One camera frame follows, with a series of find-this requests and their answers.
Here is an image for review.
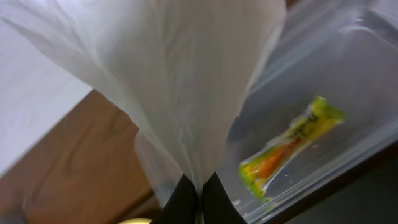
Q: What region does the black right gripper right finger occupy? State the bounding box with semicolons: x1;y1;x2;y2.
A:
202;172;246;224

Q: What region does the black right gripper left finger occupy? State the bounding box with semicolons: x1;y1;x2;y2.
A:
150;174;198;224

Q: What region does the green orange snack wrapper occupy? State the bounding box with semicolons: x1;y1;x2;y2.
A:
239;96;345;198

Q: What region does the white napkin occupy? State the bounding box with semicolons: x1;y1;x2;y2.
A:
1;0;287;189

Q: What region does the clear plastic waste bin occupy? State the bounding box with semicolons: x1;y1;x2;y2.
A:
136;1;397;223

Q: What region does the yellow plate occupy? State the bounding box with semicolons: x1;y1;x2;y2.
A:
118;218;152;224

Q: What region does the black plastic tray bin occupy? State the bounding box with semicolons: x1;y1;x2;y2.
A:
267;142;397;223

